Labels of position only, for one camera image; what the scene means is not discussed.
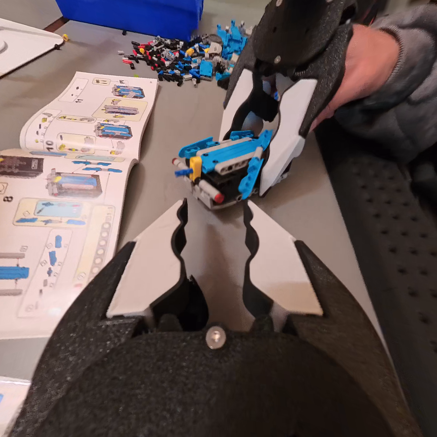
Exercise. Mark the pile of small bricks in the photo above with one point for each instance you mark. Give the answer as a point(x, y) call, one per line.
point(184, 58)

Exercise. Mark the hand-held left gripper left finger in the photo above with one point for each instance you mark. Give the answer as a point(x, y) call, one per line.
point(147, 280)

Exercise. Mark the blue sticker sheet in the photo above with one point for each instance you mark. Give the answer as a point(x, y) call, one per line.
point(12, 399)

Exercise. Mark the grey desk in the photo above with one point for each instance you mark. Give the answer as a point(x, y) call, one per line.
point(177, 116)

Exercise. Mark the person's right hand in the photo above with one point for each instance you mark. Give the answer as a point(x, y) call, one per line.
point(362, 68)

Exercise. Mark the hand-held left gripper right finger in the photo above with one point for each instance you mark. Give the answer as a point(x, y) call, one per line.
point(283, 280)

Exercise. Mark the person's right forearm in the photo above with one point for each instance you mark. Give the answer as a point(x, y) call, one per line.
point(403, 89)

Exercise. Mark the black perforated panel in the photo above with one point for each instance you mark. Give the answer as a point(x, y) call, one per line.
point(389, 273)

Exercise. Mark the blue plastic bin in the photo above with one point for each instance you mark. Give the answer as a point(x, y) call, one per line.
point(130, 13)

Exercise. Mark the instruction booklet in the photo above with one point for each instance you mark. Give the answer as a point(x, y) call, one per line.
point(61, 198)

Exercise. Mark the black blue brick model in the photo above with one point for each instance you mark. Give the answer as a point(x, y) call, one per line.
point(218, 164)

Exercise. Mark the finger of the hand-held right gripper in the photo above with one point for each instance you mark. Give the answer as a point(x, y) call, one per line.
point(293, 130)
point(235, 102)

